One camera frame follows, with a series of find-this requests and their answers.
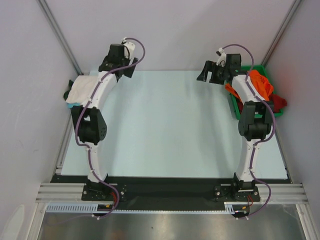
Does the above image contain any orange t-shirt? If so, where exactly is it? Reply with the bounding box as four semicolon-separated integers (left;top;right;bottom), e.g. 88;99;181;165
225;69;274;103

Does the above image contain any white and green t-shirt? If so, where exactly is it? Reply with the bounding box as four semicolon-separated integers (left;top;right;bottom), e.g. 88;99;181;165
65;75;98;105

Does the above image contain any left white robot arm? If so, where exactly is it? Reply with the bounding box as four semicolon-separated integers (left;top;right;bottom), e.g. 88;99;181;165
71;41;139;183

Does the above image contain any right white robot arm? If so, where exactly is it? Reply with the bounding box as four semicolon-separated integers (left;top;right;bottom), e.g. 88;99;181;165
196;49;275;201

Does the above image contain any green plastic bin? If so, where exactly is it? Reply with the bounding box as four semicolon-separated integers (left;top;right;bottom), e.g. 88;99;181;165
229;65;283;120

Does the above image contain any red t-shirt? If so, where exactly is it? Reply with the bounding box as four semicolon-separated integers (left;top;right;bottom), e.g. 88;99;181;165
235;93;287;114

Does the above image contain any folded teal t-shirt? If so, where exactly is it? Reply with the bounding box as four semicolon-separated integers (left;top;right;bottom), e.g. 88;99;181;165
66;103;81;109

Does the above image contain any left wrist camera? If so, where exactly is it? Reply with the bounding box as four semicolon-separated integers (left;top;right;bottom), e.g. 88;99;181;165
121;38;136;60

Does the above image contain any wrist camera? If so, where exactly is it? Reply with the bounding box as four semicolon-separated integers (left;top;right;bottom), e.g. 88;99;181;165
121;38;136;60
216;47;227;67

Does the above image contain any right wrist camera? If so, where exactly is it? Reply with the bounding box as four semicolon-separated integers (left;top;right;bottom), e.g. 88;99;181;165
216;47;227;67

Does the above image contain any right aluminium side rail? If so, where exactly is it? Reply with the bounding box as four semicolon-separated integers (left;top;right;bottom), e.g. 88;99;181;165
273;123;293;184

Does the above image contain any aluminium side rail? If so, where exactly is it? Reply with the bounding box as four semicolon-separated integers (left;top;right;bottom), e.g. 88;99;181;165
273;123;293;184
53;114;74;175

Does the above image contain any left aluminium corner post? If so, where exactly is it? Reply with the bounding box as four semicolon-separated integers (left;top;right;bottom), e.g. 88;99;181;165
36;0;84;75

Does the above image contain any aluminium corner post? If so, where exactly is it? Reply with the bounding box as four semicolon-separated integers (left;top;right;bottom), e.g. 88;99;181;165
36;0;84;75
261;0;304;67

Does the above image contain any right aluminium corner post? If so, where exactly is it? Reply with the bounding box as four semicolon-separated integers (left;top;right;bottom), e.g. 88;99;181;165
261;0;304;67

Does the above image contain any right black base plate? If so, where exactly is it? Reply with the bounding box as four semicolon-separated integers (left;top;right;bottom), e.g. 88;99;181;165
213;185;261;203

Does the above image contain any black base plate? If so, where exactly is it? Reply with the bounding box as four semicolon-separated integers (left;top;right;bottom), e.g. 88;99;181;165
81;182;127;202
213;185;261;203

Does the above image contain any left aluminium side rail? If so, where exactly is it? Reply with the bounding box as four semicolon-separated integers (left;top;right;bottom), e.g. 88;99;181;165
53;114;74;175

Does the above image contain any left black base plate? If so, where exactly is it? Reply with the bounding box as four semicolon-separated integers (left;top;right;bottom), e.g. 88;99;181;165
81;182;127;202

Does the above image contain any slotted cable duct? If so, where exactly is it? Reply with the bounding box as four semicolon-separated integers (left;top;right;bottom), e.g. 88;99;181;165
46;201;251;214

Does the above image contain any aluminium front rail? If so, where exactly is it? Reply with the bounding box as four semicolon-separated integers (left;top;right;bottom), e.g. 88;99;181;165
35;183;309;204

